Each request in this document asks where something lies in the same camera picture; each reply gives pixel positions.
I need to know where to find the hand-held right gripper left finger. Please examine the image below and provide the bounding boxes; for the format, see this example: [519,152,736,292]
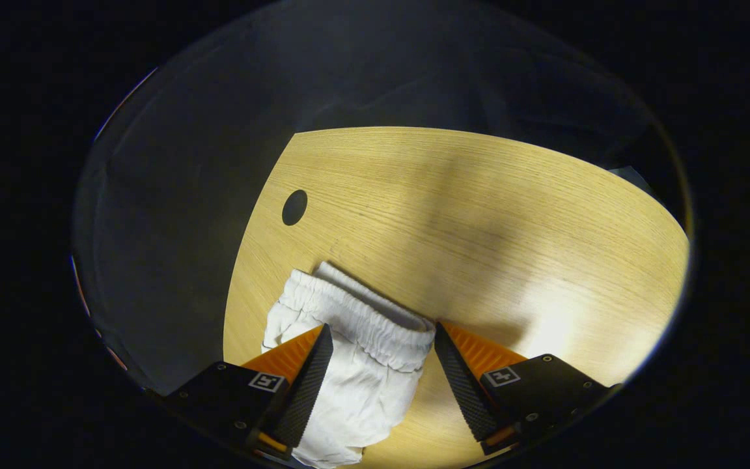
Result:
[163,324,335,458]

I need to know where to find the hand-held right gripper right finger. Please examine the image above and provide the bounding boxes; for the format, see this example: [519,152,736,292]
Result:
[434,321,620,457]

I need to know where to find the white jeans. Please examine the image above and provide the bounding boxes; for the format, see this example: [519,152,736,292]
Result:
[261,262,438,469]

